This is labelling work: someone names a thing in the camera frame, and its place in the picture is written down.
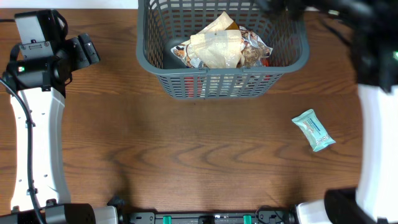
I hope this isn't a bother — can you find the brown white snack bag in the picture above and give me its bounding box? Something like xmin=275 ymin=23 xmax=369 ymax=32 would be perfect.
xmin=238 ymin=26 xmax=273 ymax=67

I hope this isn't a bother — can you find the cream brown snack bag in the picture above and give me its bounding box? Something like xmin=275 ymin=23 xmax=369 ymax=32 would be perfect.
xmin=170 ymin=12 xmax=240 ymax=68

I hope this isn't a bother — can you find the beige paper pouch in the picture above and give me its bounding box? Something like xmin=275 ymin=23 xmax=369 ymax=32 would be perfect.
xmin=190 ymin=30 xmax=243 ymax=68

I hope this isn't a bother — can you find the orange spaghetti packet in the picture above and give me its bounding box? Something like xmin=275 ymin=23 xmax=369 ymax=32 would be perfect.
xmin=183 ymin=58 xmax=270 ymax=96

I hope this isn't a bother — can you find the teal snack packet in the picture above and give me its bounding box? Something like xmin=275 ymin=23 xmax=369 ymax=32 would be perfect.
xmin=292 ymin=109 xmax=336 ymax=152

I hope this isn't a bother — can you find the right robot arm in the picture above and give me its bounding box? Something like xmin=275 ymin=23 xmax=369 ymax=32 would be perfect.
xmin=258 ymin=0 xmax=397 ymax=223

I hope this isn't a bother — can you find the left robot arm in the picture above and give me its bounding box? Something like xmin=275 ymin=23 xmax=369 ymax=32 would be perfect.
xmin=1 ymin=34 xmax=119 ymax=223

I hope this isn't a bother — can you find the grey plastic basket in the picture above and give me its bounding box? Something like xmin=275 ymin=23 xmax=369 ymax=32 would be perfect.
xmin=136 ymin=0 xmax=309 ymax=99

